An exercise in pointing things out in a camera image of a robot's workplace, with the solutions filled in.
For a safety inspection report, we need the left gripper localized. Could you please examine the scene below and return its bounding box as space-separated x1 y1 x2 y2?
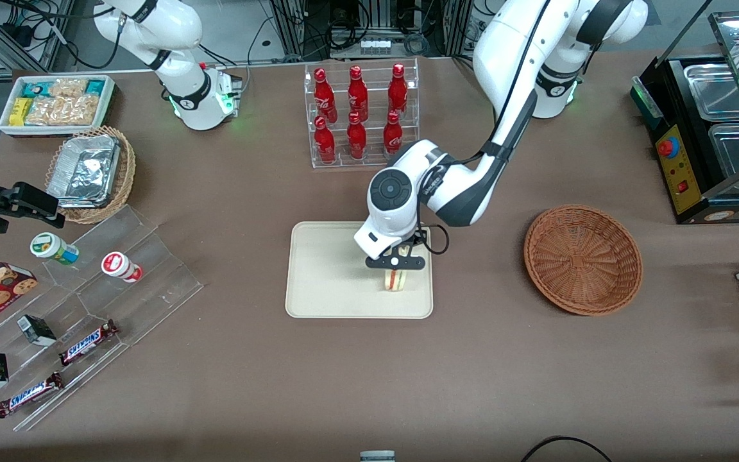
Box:
353 221 426 270

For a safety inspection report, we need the aluminium foil tray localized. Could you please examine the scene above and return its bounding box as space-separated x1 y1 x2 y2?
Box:
47 135 121 209

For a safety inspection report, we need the cream plastic tray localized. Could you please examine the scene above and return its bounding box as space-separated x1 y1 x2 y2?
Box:
285 221 434 320

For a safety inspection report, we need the light wicker basket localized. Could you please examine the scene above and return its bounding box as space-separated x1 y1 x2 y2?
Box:
46 126 137 225

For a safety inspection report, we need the brown wicker basket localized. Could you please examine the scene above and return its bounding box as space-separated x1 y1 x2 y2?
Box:
523 204 643 316

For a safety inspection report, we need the green label yogurt cup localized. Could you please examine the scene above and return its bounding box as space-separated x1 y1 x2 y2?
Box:
30 232 80 266

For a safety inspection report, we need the white plastic snack bin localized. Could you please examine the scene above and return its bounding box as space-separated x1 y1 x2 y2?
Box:
0 74 117 137

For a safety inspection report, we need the clear acrylic bottle rack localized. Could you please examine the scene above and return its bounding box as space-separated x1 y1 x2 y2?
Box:
304 58 420 169

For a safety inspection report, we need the red label yogurt cup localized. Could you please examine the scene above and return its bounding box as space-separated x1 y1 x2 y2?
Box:
101 252 144 284

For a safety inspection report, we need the yellow snack packet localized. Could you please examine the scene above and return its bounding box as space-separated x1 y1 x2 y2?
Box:
9 98 33 127

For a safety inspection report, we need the clear bag of crackers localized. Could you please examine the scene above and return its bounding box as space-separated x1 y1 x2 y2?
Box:
49 78 90 101
25 95 102 127

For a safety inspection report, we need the red cola bottle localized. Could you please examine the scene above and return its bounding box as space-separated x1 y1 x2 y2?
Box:
314 68 338 124
314 115 336 166
348 65 369 123
346 112 368 161
383 110 403 158
387 63 409 117

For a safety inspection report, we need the clear acrylic tiered shelf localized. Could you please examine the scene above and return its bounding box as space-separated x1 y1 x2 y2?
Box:
0 204 205 432

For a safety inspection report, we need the snickers chocolate bar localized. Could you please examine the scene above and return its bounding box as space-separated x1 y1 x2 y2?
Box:
0 372 65 419
58 319 119 367

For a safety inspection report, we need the black hot food display case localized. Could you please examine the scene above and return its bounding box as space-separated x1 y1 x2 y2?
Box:
631 10 739 225

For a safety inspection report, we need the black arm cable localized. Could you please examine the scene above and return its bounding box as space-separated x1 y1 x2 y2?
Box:
416 0 553 256

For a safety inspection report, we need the black floor cable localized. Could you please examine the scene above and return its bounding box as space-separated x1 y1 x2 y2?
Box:
522 436 614 462

